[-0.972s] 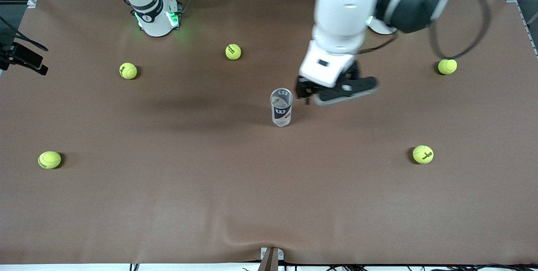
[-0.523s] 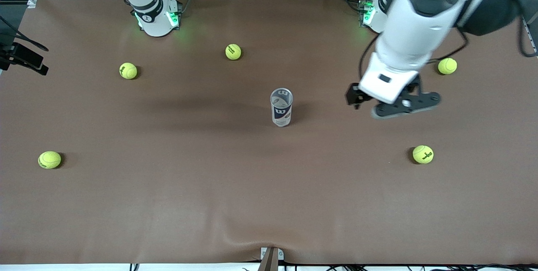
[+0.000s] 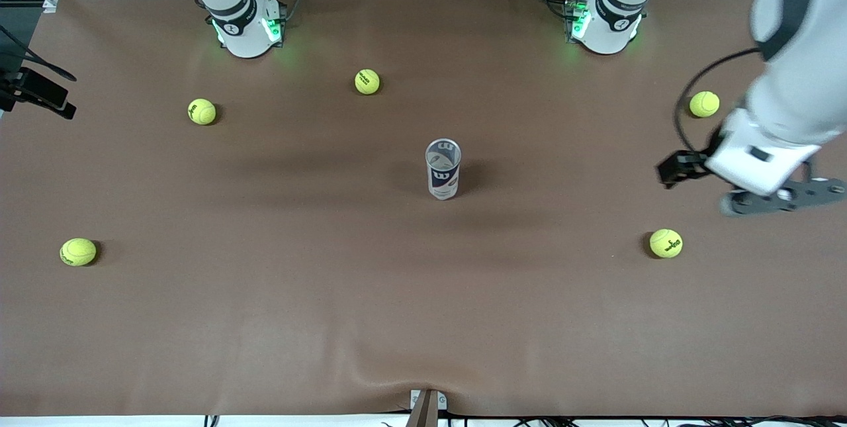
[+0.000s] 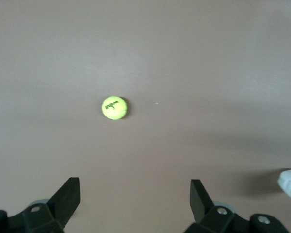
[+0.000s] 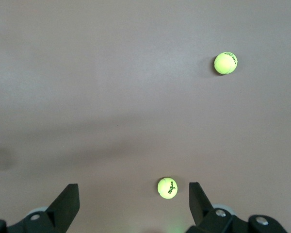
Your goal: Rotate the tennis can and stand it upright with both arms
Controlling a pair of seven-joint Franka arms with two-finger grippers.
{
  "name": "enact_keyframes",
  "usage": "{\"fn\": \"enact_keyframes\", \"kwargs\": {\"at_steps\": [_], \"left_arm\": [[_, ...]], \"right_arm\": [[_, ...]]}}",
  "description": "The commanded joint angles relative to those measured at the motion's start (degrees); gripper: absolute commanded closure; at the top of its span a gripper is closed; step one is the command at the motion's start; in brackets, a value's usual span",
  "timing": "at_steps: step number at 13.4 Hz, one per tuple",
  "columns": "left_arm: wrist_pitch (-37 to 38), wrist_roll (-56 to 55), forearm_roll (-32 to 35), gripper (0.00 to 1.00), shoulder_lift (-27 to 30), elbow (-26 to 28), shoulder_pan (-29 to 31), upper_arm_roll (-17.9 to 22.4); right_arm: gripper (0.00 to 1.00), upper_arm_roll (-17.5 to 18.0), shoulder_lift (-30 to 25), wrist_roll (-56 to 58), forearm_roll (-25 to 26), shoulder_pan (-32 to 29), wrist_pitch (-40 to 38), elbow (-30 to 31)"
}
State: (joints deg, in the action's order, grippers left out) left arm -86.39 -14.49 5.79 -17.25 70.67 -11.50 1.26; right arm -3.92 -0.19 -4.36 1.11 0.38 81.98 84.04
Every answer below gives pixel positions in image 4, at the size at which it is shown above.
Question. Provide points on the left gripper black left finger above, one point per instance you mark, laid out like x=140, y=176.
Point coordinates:
x=60, y=208

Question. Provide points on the yellow tennis ball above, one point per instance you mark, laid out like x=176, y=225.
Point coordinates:
x=114, y=108

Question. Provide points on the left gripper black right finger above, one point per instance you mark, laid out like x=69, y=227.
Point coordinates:
x=203, y=213

